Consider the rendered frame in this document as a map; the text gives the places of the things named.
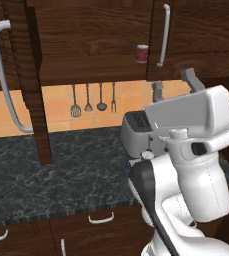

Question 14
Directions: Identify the grey hanging spatula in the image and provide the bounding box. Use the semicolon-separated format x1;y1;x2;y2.
84;83;94;113

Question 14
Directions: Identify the red food can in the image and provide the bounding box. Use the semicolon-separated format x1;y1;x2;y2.
136;44;150;64

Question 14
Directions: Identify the grey base cabinet door handle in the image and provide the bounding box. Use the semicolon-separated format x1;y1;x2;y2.
60;238;67;256

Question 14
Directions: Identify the open dark wood cabinet door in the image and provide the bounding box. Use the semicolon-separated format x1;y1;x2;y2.
0;0;54;166

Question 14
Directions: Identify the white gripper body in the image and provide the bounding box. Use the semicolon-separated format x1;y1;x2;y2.
144;84;229;138

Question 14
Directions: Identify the straight grey door handle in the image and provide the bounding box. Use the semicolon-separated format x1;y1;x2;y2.
156;3;171;68

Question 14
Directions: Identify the grey hanging meat fork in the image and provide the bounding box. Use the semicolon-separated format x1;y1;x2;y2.
110;82;117;114

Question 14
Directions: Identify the white toaster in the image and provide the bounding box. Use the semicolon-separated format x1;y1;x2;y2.
120;110;169;160

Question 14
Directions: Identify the wide dark wood drawer front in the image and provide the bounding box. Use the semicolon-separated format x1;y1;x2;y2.
48;205;146;238

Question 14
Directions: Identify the closed dark wood cabinet door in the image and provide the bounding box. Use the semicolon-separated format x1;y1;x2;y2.
146;0;229;82

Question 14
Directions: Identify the grey hanging ladle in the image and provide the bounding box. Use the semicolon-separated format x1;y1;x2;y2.
96;82;108;112

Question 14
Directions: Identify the dark wood base cabinet door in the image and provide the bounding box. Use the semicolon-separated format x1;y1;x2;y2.
52;229;154;256

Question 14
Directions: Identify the long curved grey door handle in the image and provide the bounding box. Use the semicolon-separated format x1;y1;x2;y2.
0;19;34;134

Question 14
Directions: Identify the grey slotted turner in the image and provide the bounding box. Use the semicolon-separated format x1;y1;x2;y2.
69;84;83;119

